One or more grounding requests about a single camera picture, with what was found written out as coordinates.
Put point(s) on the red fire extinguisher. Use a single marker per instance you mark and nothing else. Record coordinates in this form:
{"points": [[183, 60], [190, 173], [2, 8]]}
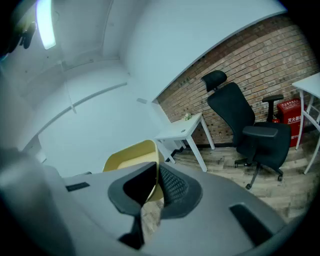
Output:
{"points": [[275, 120]]}

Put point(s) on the white wall panel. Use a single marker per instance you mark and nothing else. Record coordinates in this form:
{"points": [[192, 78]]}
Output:
{"points": [[142, 100]]}

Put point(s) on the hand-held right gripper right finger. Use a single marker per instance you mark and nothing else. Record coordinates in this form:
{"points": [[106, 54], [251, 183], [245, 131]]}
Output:
{"points": [[180, 195]]}

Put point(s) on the yellow rectangular tray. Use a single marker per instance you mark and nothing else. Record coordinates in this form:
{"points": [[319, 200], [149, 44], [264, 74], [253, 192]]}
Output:
{"points": [[132, 152]]}

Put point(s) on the white table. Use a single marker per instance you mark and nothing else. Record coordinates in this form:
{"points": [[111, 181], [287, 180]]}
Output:
{"points": [[180, 130], [310, 83]]}

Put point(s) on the yellow artificial flower bouquet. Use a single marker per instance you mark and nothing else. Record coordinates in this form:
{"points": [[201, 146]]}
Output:
{"points": [[187, 116]]}

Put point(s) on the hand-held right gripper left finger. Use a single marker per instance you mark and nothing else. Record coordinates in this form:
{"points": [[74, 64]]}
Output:
{"points": [[125, 197]]}

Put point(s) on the ceiling light panel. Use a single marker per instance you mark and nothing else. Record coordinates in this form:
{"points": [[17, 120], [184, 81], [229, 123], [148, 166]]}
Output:
{"points": [[46, 27]]}

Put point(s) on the red fire equipment box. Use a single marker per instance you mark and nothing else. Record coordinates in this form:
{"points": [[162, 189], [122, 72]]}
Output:
{"points": [[291, 112]]}

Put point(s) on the black office chair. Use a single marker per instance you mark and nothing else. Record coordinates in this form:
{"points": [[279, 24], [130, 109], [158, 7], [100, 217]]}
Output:
{"points": [[232, 107]]}

